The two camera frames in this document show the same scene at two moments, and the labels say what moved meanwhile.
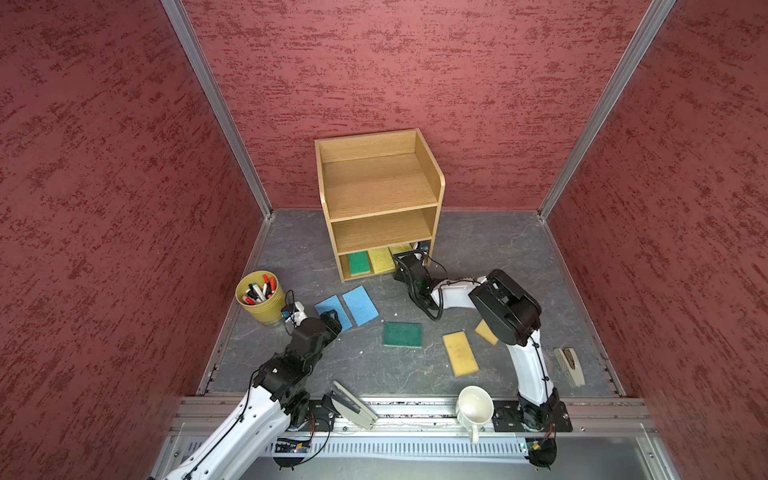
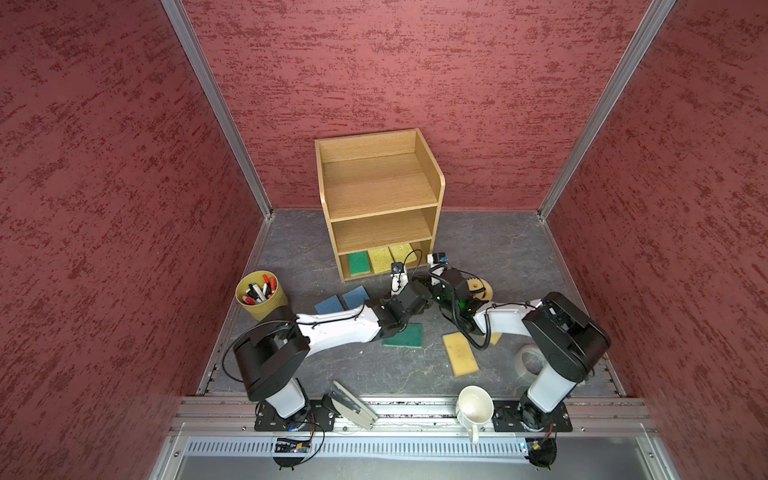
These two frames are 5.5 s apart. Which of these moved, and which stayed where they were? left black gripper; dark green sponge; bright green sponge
Moved: left black gripper
Stayed: dark green sponge; bright green sponge
